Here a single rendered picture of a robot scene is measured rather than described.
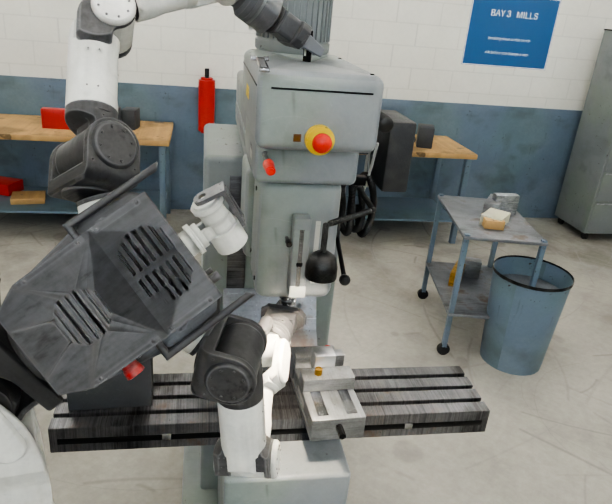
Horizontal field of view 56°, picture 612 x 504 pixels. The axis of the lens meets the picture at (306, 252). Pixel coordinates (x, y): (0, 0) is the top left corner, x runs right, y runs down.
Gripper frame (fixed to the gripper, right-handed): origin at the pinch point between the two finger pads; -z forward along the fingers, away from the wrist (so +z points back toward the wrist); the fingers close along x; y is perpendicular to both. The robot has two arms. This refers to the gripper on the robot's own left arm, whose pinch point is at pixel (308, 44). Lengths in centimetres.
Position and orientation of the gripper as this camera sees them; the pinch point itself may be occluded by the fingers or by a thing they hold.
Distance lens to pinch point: 139.9
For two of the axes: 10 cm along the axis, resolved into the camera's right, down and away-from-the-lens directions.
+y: 5.3, -8.3, -1.5
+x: 3.9, 4.0, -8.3
